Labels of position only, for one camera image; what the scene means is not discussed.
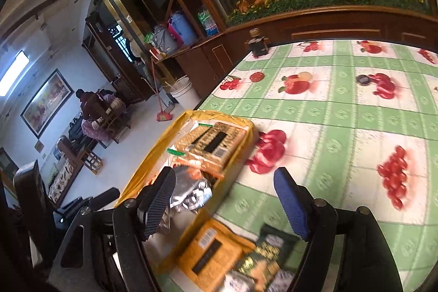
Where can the pack of water bottles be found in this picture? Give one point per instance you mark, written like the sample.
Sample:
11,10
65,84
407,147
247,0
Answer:
207,23

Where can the green plastic bag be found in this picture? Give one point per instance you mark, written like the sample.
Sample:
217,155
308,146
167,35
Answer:
149,37

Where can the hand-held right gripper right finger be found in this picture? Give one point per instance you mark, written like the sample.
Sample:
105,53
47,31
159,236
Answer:
291,203

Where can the small dark bottle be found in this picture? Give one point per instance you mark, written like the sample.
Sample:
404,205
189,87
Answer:
257,45

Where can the small orange snack packet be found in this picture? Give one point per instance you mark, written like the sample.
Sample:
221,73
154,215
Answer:
191,164

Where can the grey thermos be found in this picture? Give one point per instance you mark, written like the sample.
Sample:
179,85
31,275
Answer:
164,40

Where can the green fruit-print tablecloth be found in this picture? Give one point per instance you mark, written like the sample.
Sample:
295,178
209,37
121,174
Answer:
342,114

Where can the black chair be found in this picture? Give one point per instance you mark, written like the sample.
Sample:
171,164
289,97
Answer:
30,196

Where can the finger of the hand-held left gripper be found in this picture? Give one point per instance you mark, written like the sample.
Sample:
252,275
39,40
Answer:
99,199

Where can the wooden bench printed cushion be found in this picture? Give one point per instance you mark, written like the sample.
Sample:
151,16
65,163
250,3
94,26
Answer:
65,174

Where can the yellow-orange snack packet black label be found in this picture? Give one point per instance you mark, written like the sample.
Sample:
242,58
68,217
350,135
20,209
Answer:
208,254

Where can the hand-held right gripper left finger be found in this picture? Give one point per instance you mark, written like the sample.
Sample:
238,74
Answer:
157,199

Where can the red broom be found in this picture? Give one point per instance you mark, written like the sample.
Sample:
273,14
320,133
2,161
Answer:
164,116

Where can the clear cracker packet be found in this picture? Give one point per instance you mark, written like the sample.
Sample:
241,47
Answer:
190,141
236,141

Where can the dark green snack packet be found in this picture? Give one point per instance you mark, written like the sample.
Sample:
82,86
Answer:
263,254

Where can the dark round cap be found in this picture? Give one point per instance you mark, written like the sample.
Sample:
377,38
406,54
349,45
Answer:
364,80

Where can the barred window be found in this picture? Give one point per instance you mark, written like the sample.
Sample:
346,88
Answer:
119,40

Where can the blue and white snack packet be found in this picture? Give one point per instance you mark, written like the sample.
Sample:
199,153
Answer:
239,283

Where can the wooden chair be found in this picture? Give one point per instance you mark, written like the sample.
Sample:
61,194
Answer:
114,117

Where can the red thermos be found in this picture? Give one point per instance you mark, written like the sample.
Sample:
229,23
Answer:
175,33

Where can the white box with yellow tape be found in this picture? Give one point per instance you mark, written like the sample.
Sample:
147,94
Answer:
150,158

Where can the framed wall picture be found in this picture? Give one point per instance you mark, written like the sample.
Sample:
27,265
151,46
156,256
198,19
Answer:
46,102

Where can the wooden display cabinet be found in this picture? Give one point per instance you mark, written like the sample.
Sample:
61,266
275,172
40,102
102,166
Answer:
308,25

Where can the silver white-label candy packet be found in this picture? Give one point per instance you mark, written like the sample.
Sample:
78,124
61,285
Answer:
191,191

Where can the blue thermos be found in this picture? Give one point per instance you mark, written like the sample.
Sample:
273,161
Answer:
186,27

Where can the ceiling light panel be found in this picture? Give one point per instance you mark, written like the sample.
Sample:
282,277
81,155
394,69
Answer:
13,73

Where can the small wooden stool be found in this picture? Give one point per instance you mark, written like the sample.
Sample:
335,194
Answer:
92,161

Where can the white plastic bucket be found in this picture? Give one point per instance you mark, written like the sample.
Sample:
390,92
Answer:
184,93

